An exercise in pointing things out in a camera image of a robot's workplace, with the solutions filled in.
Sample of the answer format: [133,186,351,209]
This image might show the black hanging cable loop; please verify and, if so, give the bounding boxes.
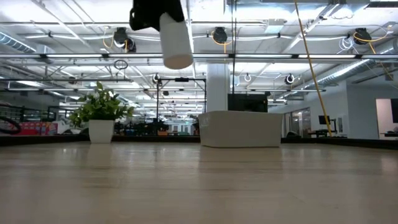
[113,58,129,71]

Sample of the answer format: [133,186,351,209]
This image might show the black ceiling cord reel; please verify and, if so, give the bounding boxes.
[113,27,137,54]
[212,26,229,45]
[353,27,373,45]

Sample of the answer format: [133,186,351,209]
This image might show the long yellow cable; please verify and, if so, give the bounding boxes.
[293,0,333,138]

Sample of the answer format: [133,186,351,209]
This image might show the white pill bottle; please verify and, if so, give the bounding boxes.
[159,12,194,70]

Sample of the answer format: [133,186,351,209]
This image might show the black monitor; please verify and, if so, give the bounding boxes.
[227,93,269,113]

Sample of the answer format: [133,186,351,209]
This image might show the black metal stand frame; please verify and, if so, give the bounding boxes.
[155,77,208,124]

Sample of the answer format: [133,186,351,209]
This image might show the silver ventilation duct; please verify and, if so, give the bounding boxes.
[303,39,398,91]

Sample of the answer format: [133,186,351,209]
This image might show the thin black hanging cable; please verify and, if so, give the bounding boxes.
[231,0,238,95]

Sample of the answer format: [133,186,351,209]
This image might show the black curved hose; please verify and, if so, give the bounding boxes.
[0,115,24,135]

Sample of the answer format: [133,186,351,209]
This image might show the white plant pot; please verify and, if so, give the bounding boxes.
[88,119,116,144]

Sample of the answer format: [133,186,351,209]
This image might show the black wall screen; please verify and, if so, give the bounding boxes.
[391,98,398,124]

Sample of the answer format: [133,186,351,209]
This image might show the green leafy plant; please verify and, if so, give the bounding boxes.
[68,81,136,129]

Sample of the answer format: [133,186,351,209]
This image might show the white square pillar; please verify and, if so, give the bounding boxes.
[206,63,231,113]

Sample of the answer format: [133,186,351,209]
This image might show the white plastic basket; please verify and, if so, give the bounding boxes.
[198,110,284,149]

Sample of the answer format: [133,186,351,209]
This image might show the small monitor on stand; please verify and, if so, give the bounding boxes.
[317,114,338,135]

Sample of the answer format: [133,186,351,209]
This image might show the red printed boxes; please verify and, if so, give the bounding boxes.
[7,121,59,136]

